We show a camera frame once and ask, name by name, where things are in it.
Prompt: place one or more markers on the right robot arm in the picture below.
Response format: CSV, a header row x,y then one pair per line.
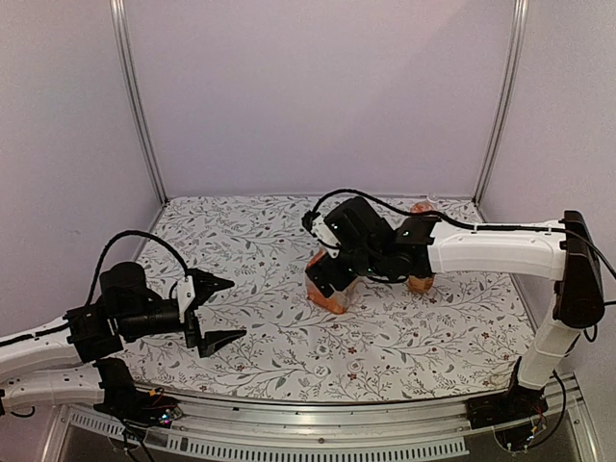
x,y
358,242

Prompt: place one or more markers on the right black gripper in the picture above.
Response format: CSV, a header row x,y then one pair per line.
x,y
337,279

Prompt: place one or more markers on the right aluminium frame post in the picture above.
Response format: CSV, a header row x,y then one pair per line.
x,y
513,55

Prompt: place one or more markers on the dark label tea bottle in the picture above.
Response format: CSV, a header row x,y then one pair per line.
x,y
420,285

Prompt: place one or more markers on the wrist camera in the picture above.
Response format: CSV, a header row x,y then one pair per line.
x,y
313,222
185,294

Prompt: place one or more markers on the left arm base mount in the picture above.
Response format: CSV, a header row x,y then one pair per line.
x,y
124,402

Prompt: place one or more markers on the left aluminium frame post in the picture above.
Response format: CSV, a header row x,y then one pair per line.
x,y
129,73

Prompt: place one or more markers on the aluminium frame post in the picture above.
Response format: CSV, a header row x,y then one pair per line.
x,y
129,73
513,55

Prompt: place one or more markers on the floral table mat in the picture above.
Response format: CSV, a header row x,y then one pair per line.
x,y
462,337

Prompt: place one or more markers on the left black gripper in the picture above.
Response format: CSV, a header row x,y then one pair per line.
x,y
212,340

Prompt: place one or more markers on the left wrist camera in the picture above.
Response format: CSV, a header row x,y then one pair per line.
x,y
185,294

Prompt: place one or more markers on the orange bottle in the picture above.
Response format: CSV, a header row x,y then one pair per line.
x,y
430,203
338,304

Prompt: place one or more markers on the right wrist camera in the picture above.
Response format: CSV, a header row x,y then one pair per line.
x,y
313,222

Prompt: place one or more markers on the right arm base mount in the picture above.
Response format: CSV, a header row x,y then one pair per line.
x,y
515,403

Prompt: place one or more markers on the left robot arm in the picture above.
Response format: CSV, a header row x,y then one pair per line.
x,y
74,358

